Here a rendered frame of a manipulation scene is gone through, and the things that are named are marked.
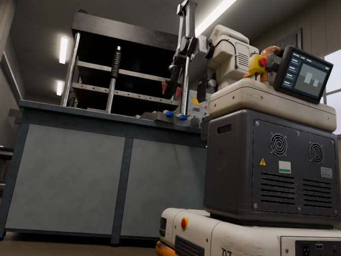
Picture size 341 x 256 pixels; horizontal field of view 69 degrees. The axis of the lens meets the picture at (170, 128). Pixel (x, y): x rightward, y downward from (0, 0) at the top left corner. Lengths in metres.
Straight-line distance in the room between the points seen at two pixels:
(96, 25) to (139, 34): 0.44
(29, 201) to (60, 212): 0.18
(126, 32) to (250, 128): 2.12
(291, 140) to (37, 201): 1.38
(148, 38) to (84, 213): 1.88
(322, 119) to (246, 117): 0.42
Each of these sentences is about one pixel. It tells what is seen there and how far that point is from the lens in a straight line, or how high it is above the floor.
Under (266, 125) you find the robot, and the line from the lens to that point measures 0.99.
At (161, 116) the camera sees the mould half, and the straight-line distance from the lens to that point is 1.65.
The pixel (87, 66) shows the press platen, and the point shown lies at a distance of 2.78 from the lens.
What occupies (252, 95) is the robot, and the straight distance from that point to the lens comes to 0.97.
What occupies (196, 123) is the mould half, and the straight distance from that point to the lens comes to 1.82.
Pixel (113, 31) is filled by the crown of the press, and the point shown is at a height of 1.88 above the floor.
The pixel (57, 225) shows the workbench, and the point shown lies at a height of 0.10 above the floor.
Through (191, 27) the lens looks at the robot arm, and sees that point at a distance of 1.71.
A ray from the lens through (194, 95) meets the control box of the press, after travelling 2.85.
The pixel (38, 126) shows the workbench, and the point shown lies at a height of 0.66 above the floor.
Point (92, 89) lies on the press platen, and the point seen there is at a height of 1.25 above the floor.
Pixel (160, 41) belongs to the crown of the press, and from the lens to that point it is 2.83.
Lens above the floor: 0.38
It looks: 13 degrees up
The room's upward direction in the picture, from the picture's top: 6 degrees clockwise
